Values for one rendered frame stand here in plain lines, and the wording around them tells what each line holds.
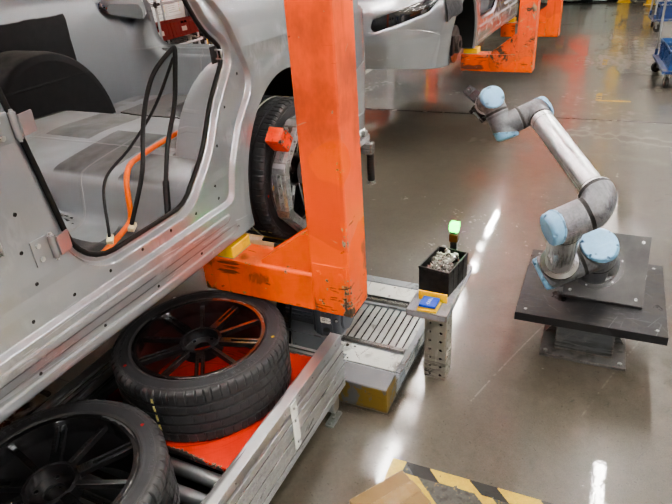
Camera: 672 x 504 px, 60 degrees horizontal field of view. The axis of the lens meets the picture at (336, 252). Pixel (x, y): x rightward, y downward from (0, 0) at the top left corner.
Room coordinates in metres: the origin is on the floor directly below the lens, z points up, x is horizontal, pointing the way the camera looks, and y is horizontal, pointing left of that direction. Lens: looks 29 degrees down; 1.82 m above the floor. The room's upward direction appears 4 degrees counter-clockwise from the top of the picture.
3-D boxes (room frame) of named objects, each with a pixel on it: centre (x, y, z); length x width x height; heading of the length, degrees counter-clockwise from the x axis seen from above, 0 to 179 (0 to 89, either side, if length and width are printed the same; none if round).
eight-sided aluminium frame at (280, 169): (2.57, 0.09, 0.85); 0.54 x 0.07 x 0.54; 153
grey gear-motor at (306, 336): (2.25, 0.15, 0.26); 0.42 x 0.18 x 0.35; 63
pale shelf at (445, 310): (2.12, -0.44, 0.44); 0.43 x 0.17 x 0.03; 153
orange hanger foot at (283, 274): (2.10, 0.29, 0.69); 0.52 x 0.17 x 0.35; 63
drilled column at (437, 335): (2.10, -0.43, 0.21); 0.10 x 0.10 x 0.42; 63
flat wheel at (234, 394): (1.83, 0.54, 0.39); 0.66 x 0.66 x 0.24
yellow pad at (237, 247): (2.17, 0.45, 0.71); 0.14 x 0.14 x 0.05; 63
